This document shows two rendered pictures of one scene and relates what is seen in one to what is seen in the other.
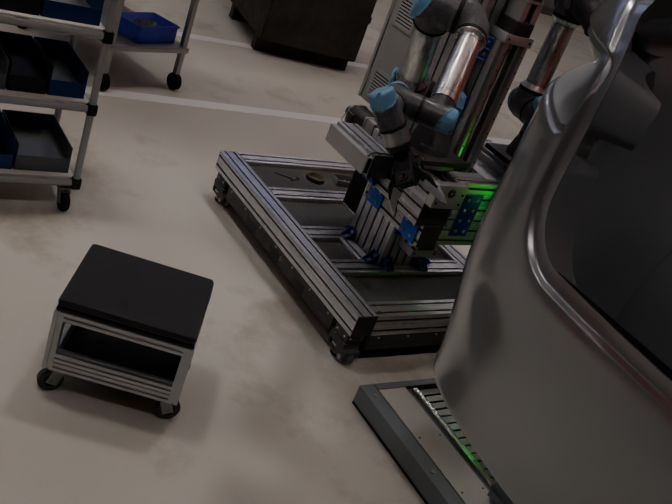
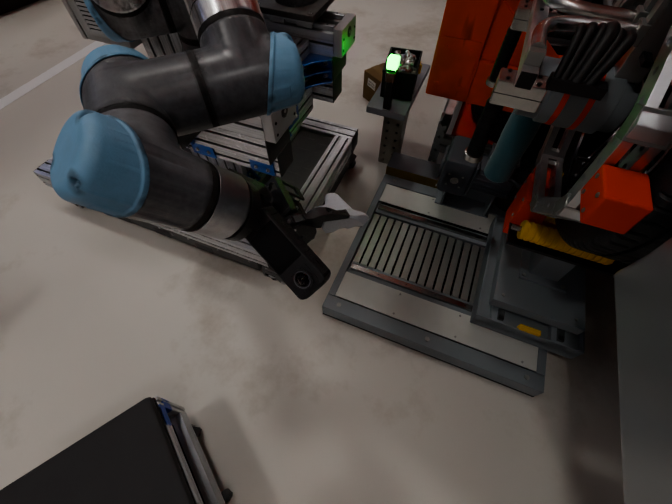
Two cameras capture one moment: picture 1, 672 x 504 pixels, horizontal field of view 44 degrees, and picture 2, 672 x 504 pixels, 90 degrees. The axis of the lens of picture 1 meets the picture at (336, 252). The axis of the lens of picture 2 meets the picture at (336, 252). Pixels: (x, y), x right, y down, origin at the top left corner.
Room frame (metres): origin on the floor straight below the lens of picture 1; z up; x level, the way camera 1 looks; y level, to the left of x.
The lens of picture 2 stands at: (1.91, -0.04, 1.30)
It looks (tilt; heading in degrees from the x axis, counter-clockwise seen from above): 57 degrees down; 333
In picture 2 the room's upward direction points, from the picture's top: straight up
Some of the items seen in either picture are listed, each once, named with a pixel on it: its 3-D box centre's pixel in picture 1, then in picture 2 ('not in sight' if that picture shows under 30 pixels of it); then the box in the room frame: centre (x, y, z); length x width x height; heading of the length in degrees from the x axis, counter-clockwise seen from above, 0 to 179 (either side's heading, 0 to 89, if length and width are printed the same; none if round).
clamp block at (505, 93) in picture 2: not in sight; (518, 89); (2.30, -0.64, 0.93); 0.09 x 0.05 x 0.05; 40
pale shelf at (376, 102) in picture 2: not in sight; (399, 87); (3.07, -0.97, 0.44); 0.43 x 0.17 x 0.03; 130
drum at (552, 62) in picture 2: not in sight; (571, 95); (2.30, -0.86, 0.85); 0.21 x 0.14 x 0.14; 40
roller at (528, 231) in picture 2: not in sight; (565, 242); (2.09, -0.88, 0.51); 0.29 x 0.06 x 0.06; 40
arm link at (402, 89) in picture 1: (400, 101); (145, 103); (2.28, -0.01, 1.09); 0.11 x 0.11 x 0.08; 86
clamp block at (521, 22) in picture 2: not in sight; (534, 16); (2.51, -0.90, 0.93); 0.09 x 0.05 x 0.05; 40
